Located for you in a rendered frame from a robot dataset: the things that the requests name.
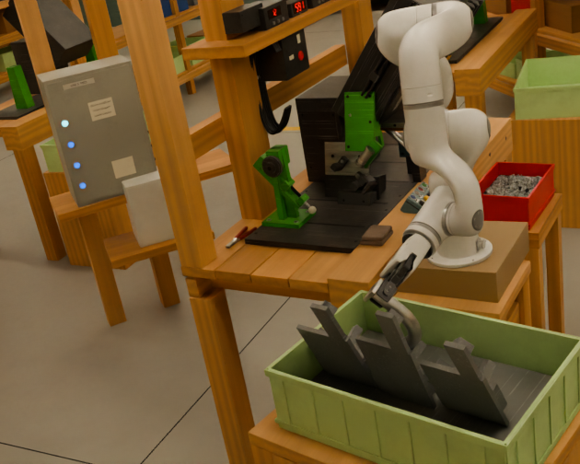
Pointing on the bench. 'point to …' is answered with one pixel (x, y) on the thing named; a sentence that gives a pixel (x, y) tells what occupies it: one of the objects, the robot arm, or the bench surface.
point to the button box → (414, 201)
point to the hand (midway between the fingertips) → (383, 294)
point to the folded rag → (377, 235)
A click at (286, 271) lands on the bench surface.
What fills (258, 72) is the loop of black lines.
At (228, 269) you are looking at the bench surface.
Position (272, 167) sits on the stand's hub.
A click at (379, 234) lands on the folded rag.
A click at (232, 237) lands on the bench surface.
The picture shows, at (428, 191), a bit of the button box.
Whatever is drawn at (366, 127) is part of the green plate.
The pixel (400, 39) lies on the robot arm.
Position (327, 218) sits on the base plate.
